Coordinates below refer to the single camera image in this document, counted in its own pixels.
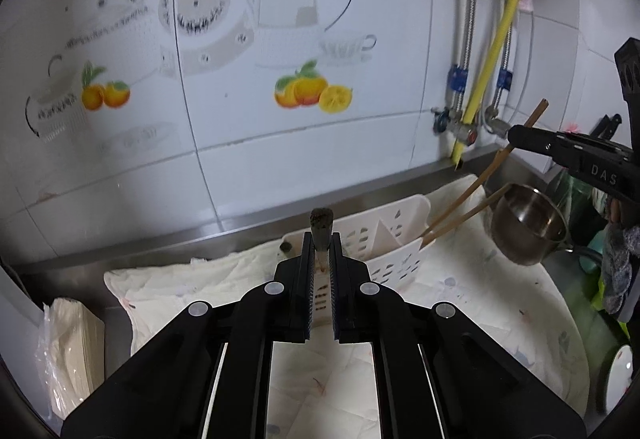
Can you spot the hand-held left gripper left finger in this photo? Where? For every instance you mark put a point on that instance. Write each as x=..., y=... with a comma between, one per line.
x=306, y=299

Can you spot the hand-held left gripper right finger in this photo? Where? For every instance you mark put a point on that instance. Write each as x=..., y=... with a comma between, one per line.
x=337, y=304

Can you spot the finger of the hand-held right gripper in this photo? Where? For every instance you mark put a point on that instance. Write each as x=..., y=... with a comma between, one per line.
x=535, y=139

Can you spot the wooden chopstick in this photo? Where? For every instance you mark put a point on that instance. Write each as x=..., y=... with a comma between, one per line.
x=321, y=229
x=487, y=175
x=465, y=216

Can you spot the white plastic utensil holder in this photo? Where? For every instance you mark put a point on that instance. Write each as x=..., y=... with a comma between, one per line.
x=395, y=239

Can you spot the person's right hand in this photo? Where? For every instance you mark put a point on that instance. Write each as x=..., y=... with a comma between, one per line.
x=622, y=269

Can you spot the metal water valve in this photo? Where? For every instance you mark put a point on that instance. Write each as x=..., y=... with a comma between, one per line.
x=495, y=121

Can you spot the stainless steel pot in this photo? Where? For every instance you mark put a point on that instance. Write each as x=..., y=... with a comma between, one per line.
x=530, y=214

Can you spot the water valve with red knob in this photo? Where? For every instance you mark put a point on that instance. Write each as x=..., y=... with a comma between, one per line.
x=452, y=124

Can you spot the printed quilted cloth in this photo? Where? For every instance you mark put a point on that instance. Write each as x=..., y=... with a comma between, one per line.
x=500, y=319

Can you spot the white plate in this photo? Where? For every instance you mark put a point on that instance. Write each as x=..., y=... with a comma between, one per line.
x=622, y=374

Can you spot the pack of paper napkins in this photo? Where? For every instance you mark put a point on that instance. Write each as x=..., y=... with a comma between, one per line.
x=70, y=359

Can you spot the pink wall label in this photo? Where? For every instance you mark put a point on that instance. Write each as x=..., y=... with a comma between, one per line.
x=526, y=1

